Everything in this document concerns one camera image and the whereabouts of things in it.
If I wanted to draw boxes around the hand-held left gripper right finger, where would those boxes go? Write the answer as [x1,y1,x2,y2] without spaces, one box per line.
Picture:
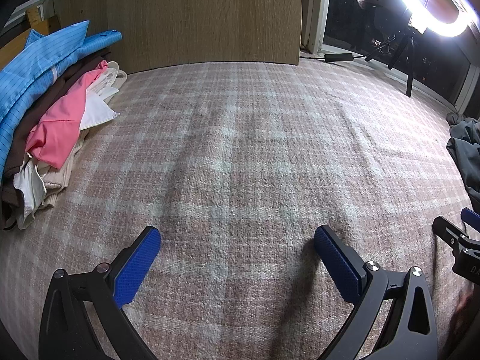
[313,225,439,360]

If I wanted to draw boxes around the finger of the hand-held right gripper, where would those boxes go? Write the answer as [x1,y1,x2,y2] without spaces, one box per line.
[432,215,471,250]
[460,207,480,231]

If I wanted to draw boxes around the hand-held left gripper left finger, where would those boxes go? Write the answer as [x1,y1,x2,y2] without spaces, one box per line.
[38,226,162,360]

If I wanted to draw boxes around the grey garment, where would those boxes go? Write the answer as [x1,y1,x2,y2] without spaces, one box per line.
[446,116,480,203]

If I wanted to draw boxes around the beige knit garment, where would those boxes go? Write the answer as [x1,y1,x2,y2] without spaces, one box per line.
[37,135,89,211]

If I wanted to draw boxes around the black tripod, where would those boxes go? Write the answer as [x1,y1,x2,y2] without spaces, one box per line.
[365,26,419,98]

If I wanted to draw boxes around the pink garment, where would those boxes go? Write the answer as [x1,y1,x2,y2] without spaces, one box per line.
[25,60,109,169]

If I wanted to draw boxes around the brown garment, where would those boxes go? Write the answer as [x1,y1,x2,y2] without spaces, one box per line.
[0,47,113,231]

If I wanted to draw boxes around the blue striped garment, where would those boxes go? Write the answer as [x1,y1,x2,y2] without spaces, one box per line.
[0,20,123,173]

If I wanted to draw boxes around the yellow wooden furniture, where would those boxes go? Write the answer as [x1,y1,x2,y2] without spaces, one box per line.
[0,2,62,51]

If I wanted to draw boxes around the white window frame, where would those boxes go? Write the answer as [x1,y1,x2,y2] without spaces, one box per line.
[302,0,480,117]

